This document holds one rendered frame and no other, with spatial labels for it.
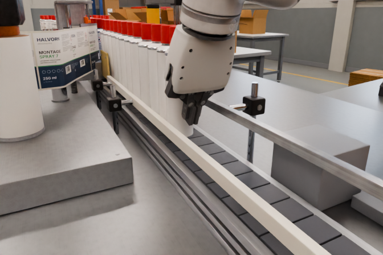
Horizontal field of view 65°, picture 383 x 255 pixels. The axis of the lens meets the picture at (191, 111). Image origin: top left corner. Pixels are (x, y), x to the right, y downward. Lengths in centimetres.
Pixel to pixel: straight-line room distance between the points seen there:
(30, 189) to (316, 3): 678
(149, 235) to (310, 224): 20
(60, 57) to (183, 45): 48
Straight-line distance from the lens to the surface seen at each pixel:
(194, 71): 45
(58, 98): 87
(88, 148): 56
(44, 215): 50
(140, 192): 51
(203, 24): 41
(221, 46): 45
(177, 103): 54
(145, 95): 69
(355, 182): 33
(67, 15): 110
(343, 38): 656
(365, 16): 649
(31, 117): 64
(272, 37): 495
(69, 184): 51
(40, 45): 84
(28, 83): 63
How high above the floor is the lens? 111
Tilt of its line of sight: 18 degrees down
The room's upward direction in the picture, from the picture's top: straight up
